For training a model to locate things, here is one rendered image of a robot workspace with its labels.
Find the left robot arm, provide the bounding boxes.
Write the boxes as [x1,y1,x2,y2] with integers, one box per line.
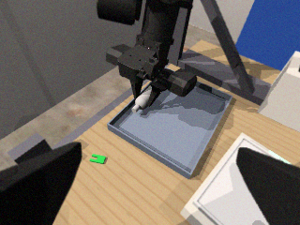
[97,0,193,83]

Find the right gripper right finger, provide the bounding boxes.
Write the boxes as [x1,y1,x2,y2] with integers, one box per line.
[236,147,300,225]

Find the dark grey metal post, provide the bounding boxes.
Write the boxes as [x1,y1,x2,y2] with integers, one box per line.
[167,0,255,95]

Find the white gas cylinder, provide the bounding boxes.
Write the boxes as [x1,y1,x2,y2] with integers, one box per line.
[131,85,152,113]

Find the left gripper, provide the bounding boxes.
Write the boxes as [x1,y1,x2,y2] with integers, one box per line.
[106,29,197,107]

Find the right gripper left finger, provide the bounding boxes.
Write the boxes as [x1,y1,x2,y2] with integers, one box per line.
[0,142,82,225]

